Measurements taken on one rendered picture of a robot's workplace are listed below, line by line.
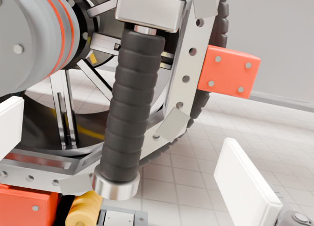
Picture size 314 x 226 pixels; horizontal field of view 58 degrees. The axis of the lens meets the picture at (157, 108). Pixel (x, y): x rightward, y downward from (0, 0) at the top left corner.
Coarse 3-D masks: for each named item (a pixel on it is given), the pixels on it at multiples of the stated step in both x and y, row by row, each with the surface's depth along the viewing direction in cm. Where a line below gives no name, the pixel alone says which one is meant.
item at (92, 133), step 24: (96, 24) 55; (96, 48) 54; (168, 48) 70; (96, 72) 56; (168, 72) 57; (24, 96) 76; (24, 120) 66; (48, 120) 71; (72, 120) 58; (96, 120) 73; (24, 144) 57; (48, 144) 60; (72, 144) 59; (96, 144) 58
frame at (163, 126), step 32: (192, 0) 42; (192, 32) 43; (192, 64) 45; (192, 96) 46; (160, 128) 47; (0, 160) 50; (32, 160) 53; (64, 160) 54; (96, 160) 50; (64, 192) 50
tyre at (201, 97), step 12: (228, 12) 52; (216, 24) 51; (216, 36) 52; (204, 96) 55; (192, 108) 56; (192, 120) 57; (168, 144) 58; (72, 156) 58; (84, 156) 58; (156, 156) 59
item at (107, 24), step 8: (72, 0) 87; (88, 0) 91; (96, 0) 92; (104, 0) 92; (104, 16) 93; (112, 16) 93; (104, 24) 94; (112, 24) 94; (120, 24) 94; (104, 32) 95; (112, 32) 95; (120, 32) 95; (96, 56) 97; (104, 56) 97; (96, 64) 98
